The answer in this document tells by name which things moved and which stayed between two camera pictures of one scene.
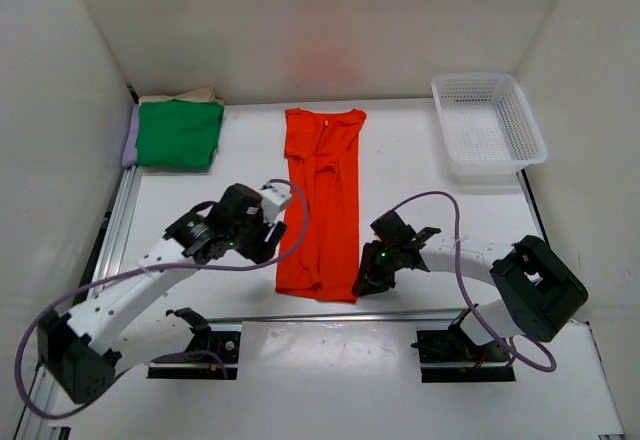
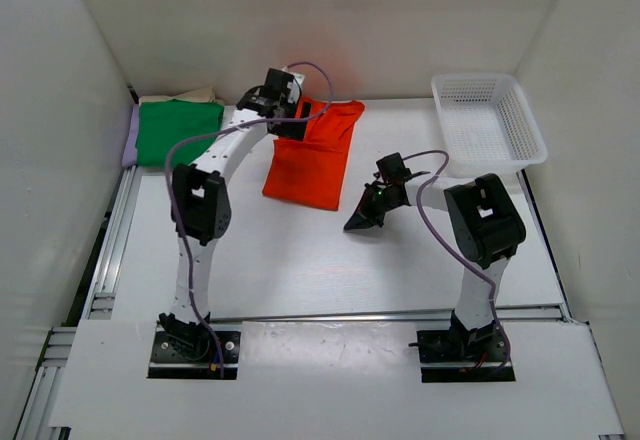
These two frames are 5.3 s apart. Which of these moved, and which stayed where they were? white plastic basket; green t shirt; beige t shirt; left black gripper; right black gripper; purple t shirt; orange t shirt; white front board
Moved: left black gripper; right black gripper; orange t shirt
Stayed: white plastic basket; purple t shirt; white front board; green t shirt; beige t shirt
